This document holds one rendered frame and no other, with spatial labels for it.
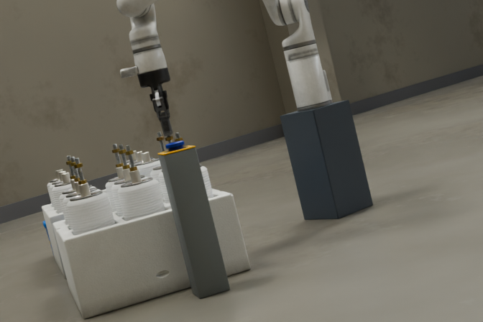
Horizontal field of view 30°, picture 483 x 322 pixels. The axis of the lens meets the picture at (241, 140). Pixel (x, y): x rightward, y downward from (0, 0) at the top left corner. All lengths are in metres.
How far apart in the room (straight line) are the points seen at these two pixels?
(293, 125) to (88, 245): 0.75
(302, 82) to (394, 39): 4.01
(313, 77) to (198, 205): 0.69
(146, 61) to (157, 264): 0.49
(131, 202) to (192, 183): 0.20
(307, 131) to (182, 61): 2.85
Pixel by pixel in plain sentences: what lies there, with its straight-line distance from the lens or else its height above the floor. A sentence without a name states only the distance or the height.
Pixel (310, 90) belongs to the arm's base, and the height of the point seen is 0.35.
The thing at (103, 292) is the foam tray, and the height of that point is 0.05.
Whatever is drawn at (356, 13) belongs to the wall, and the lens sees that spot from 6.21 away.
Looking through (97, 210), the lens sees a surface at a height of 0.22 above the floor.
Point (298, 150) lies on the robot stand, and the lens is 2.48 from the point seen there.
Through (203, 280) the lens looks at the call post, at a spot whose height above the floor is 0.04.
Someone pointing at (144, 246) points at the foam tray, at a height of 0.12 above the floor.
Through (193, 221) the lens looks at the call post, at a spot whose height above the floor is 0.16.
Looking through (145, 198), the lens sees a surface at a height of 0.22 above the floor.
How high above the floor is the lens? 0.44
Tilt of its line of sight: 4 degrees down
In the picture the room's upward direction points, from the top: 14 degrees counter-clockwise
